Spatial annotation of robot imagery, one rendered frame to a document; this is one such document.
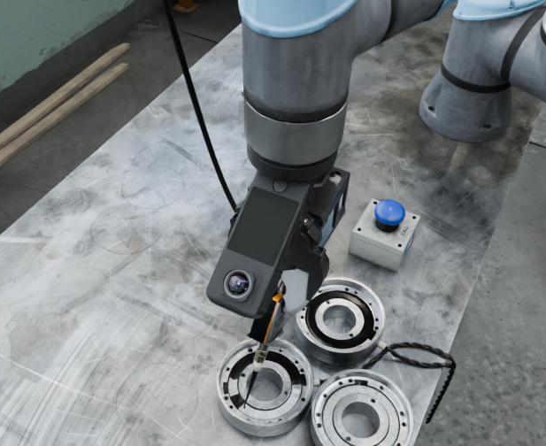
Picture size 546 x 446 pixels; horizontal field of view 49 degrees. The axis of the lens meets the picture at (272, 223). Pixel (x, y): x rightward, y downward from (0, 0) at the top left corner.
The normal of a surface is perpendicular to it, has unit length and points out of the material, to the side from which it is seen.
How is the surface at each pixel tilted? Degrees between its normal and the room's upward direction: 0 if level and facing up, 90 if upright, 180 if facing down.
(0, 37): 90
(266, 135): 90
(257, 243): 32
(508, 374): 0
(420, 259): 0
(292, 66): 90
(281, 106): 90
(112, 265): 0
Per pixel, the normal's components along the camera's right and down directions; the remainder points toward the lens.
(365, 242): -0.47, 0.65
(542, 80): -0.76, 0.57
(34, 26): 0.88, 0.36
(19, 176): 0.02, -0.67
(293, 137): -0.02, 0.73
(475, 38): -0.72, 0.48
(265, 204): -0.22, -0.22
